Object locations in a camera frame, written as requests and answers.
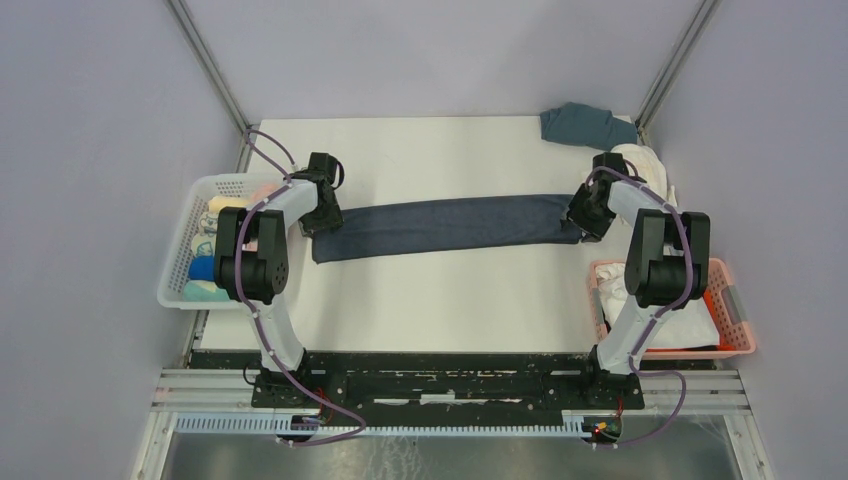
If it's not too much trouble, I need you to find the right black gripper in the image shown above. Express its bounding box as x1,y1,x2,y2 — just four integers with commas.
560,182,618,243

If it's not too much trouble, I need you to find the dark blue towel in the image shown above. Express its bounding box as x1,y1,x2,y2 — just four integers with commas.
312,194,582,264

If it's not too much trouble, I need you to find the pink towel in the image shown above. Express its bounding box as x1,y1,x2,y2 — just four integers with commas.
245,184,283,253

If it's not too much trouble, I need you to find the white plastic basket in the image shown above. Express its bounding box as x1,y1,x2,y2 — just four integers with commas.
157,173,283,310

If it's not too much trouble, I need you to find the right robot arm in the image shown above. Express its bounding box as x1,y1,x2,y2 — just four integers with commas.
561,152,711,408

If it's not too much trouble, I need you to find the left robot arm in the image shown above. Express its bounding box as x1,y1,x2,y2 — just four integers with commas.
213,152,345,407

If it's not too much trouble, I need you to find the cream white towel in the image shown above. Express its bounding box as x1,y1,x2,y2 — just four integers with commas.
611,144,678,208

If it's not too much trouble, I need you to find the teal blue towel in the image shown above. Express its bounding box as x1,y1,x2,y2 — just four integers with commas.
538,102,638,151

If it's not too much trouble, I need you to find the patterned rolled towel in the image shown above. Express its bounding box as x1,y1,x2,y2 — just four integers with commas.
198,211,218,235
190,233,216,257

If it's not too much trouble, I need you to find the blue rolled towel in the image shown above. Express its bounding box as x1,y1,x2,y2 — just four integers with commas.
187,256,215,282

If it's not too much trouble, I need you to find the white towel in basket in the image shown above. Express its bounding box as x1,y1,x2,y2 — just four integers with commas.
590,262,720,351

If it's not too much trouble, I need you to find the pink plastic basket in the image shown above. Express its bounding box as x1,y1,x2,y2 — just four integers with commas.
586,258,757,361

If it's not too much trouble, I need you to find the orange item in basket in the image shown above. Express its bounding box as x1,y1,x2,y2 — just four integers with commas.
703,290,736,351

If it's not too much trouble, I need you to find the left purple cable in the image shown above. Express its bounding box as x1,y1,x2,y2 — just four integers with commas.
235,129,368,448

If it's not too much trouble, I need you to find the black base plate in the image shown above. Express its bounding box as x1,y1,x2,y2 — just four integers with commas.
188,351,717,429

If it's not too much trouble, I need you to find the white cable duct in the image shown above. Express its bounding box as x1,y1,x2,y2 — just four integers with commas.
173,413,590,440

